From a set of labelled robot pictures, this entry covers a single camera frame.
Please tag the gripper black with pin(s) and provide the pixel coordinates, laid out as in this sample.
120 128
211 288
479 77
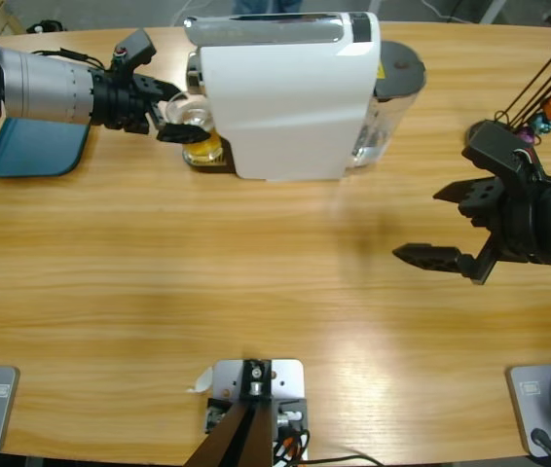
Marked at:
514 219
115 102

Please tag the clear plastic cup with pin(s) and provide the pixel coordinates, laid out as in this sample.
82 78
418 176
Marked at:
202 151

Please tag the white capsule coffee machine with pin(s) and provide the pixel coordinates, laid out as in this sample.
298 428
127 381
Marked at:
280 97

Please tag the purple coffee capsule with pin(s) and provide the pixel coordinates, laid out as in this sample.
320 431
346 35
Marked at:
527 135

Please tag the teal coffee capsule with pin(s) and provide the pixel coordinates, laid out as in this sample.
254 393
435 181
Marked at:
543 124

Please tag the black capsule holder with rods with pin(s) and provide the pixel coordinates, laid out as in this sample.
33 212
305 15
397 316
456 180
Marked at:
472 132

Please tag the teal plastic tray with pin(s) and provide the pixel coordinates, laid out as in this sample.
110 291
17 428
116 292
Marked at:
32 151

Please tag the person in blue jeans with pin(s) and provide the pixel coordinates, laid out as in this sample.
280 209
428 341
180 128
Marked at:
266 6

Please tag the small black floor object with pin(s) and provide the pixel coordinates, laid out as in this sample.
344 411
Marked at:
49 26

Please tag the white metal table leg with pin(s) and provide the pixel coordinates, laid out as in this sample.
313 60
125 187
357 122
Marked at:
375 5
492 10

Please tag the curled white tape piece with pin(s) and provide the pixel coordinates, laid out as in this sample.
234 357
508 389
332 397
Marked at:
203 382

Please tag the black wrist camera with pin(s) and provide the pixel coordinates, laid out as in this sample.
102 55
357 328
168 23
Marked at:
499 146
134 48

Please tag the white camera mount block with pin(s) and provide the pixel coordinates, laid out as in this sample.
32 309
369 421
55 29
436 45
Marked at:
287 377

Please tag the dark camera post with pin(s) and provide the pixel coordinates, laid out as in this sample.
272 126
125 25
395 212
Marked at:
241 438

